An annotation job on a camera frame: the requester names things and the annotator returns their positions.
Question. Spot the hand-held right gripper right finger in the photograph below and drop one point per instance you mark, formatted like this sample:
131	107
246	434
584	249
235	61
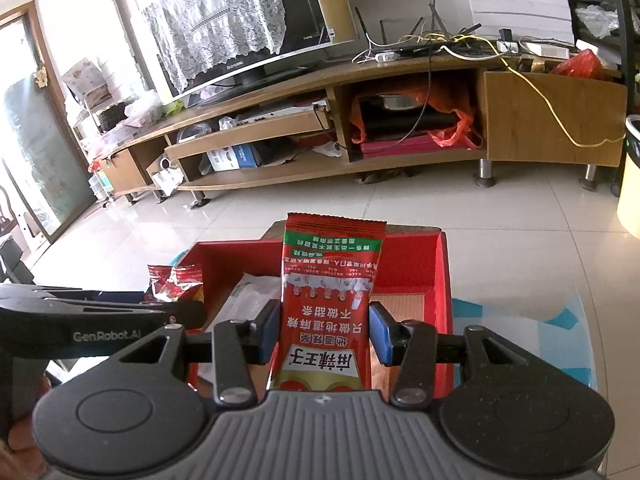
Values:
381	332

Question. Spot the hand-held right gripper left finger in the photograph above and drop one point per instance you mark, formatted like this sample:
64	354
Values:
270	332

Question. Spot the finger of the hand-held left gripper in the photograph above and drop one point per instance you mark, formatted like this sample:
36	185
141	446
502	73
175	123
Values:
187	315
75	295

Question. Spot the red strawberry print packet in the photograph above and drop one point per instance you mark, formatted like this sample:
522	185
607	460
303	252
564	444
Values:
175	280

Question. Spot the silver white snack packet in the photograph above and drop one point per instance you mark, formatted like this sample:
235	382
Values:
245	295

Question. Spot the red spicy strip packet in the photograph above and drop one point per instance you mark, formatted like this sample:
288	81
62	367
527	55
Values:
325	310

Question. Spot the red cardboard box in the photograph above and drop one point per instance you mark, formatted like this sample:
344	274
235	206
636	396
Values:
440	285

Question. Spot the person's left hand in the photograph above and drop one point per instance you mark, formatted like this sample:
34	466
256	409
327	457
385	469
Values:
17	425

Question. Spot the blue white checkered tablecloth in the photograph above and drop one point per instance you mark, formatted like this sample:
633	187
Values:
500	320

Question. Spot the white paper bag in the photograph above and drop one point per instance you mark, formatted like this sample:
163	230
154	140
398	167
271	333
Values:
167	177

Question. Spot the glass sliding door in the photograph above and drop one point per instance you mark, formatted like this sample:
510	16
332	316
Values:
40	135

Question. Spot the blue white carton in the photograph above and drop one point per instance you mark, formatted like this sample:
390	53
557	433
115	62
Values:
235	157

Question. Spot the orange plastic bag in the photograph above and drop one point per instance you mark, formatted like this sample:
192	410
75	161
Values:
450	135

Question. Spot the white printed box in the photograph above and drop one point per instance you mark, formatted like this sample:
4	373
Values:
85	80

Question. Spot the wooden television stand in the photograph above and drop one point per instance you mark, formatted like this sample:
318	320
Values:
525	125

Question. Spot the cream trash bin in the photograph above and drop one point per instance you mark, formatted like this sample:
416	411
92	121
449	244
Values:
631	200

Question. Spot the black router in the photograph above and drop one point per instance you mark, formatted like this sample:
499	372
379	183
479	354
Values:
425	47

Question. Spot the white lace cloth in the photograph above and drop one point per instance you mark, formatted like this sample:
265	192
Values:
215	20

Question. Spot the flat screen television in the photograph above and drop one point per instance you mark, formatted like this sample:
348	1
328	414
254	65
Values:
320	5

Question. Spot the red plastic bag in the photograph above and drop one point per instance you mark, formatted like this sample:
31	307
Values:
580	65

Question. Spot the white corrugated board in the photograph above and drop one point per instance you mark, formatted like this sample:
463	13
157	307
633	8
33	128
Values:
515	0

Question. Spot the black shelf rack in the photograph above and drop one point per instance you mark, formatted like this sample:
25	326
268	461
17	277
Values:
567	10

